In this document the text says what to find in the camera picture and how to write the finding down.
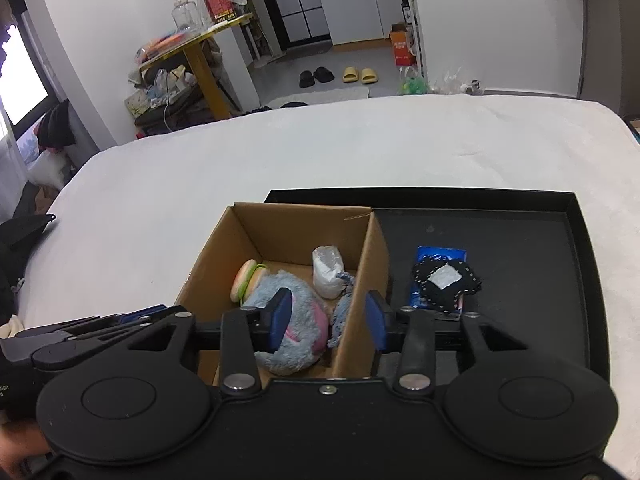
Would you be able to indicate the orange plastic packet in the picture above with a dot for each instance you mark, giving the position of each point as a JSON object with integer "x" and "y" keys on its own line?
{"x": 162, "y": 46}

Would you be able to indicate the black patch with white label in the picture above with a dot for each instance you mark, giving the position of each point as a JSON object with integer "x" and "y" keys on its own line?
{"x": 435, "y": 297}

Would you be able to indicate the brown cardboard box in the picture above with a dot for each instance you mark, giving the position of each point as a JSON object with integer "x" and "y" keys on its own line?
{"x": 280, "y": 232}

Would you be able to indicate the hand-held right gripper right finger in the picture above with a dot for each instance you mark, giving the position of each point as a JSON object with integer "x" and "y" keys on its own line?
{"x": 376, "y": 322}

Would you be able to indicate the small blue denim plush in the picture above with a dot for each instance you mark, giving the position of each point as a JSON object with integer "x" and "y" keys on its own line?
{"x": 342, "y": 315}

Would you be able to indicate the green plastic bag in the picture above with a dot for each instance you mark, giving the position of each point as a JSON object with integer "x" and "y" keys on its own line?
{"x": 413, "y": 84}

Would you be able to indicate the burger plush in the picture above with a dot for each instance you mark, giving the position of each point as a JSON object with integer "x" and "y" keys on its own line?
{"x": 245, "y": 280}

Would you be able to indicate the white soft block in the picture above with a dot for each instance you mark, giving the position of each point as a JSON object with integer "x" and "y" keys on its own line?
{"x": 327, "y": 275}

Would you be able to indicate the yellow slipper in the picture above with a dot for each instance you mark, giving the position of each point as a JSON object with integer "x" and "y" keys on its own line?
{"x": 368, "y": 76}
{"x": 350, "y": 75}

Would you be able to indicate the black cloth bag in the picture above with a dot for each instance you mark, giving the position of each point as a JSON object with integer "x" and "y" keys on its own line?
{"x": 55, "y": 127}

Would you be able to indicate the black slipper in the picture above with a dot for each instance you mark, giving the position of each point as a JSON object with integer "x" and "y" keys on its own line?
{"x": 324, "y": 74}
{"x": 306, "y": 79}

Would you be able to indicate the black grid partition door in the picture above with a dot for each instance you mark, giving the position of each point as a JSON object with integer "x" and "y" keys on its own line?
{"x": 295, "y": 0}

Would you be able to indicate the yellow table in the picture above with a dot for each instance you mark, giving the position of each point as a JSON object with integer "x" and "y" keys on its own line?
{"x": 210, "y": 80}

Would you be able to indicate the blue-grey furry plush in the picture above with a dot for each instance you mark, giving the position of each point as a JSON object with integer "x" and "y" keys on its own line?
{"x": 307, "y": 345}

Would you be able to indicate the blue packet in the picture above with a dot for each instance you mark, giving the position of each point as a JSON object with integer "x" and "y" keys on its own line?
{"x": 430, "y": 255}

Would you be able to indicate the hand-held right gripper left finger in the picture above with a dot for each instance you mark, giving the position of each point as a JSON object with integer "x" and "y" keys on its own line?
{"x": 281, "y": 320}

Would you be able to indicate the patterned box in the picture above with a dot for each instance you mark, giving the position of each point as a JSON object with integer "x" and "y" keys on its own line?
{"x": 137, "y": 105}

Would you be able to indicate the dark leaning pole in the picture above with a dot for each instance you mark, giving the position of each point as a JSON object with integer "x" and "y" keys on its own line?
{"x": 582, "y": 35}

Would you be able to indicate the dark folded blanket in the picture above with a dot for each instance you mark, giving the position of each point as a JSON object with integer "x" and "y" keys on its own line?
{"x": 175, "y": 117}

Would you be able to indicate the white plastic bag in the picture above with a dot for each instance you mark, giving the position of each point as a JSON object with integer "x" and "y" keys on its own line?
{"x": 170, "y": 84}

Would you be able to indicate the dark spray bottle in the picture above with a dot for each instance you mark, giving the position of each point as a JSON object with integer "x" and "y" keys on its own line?
{"x": 403, "y": 10}

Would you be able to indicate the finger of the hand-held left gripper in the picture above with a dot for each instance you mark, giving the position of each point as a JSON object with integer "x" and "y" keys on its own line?
{"x": 140, "y": 312}
{"x": 90, "y": 346}

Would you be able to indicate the black tray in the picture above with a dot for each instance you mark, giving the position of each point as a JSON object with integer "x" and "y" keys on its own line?
{"x": 525, "y": 260}

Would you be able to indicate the white narrow rack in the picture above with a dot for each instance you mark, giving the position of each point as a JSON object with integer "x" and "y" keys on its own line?
{"x": 417, "y": 35}

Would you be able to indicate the glass jar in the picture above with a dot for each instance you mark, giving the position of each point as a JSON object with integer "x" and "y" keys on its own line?
{"x": 186, "y": 15}

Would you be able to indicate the black clothes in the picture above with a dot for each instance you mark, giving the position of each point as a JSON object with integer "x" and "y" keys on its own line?
{"x": 290, "y": 106}

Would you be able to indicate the white cabinet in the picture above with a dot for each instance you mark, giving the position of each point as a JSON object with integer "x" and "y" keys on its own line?
{"x": 350, "y": 7}

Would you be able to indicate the bright window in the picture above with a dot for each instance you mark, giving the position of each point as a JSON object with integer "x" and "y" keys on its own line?
{"x": 20, "y": 80}

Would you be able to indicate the person's left hand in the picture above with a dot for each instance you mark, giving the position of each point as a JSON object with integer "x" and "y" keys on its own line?
{"x": 17, "y": 445}

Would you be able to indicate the orange box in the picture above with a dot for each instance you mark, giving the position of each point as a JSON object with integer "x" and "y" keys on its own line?
{"x": 401, "y": 47}

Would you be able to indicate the crumpled clear plastic bag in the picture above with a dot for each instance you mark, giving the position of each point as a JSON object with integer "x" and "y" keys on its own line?
{"x": 455, "y": 82}

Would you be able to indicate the red box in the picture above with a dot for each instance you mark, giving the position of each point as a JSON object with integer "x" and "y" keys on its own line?
{"x": 219, "y": 7}

